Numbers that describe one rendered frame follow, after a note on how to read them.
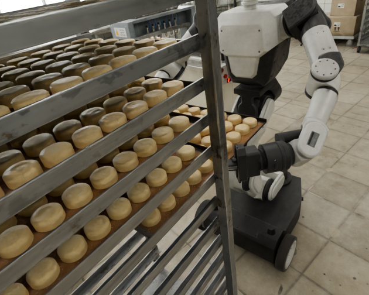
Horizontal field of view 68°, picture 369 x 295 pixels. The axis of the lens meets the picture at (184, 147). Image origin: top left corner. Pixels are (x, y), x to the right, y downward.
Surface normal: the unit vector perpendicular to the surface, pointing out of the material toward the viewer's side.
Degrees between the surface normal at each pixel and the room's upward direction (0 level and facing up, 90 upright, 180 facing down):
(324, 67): 34
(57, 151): 0
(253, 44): 91
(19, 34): 90
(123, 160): 0
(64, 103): 90
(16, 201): 90
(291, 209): 0
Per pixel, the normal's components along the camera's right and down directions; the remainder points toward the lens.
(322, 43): -0.22, -0.38
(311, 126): -0.04, -0.29
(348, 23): -0.68, 0.46
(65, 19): 0.78, 0.24
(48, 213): -0.15, -0.83
